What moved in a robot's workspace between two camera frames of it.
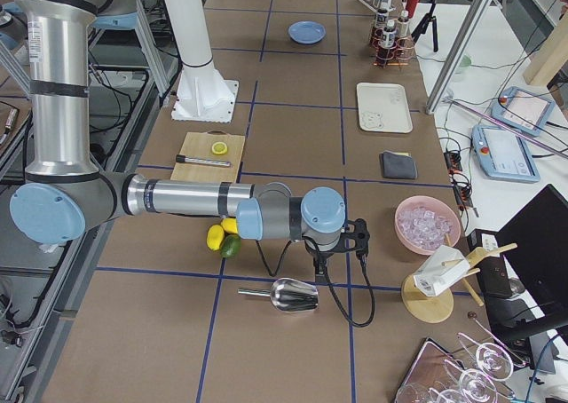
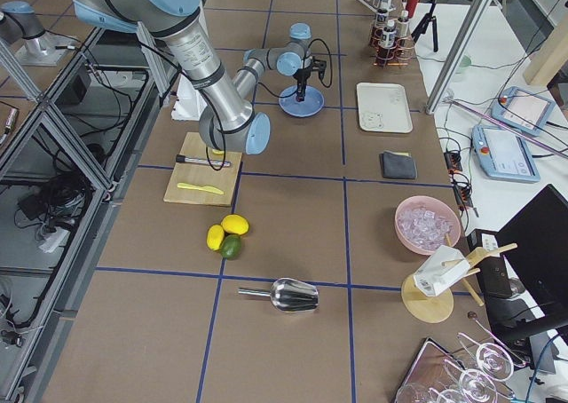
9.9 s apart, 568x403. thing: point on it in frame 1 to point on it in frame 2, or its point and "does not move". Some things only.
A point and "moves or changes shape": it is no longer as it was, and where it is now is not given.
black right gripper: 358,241 to 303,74
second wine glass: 476,383 does not move
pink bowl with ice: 423,224 does not move
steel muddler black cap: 202,161 does not move
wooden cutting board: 199,146 does not move
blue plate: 306,32 moves or changes shape
